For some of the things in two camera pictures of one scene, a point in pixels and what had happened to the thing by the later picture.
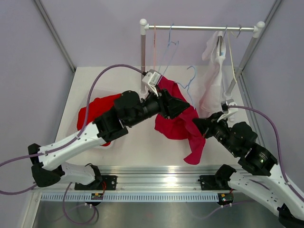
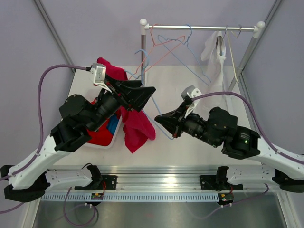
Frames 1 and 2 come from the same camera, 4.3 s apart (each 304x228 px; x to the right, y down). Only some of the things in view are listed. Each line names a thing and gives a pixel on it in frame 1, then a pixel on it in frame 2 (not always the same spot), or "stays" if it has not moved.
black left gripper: x=170 y=107 -> x=131 y=96
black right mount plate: x=208 y=183 stays
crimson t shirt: x=182 y=127 -> x=137 y=128
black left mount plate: x=107 y=182 stays
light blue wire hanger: x=177 y=43 -> x=187 y=44
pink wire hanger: x=154 y=46 -> x=154 y=44
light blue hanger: x=185 y=87 -> x=143 y=79
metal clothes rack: x=144 y=26 stays
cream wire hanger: x=231 y=57 stays
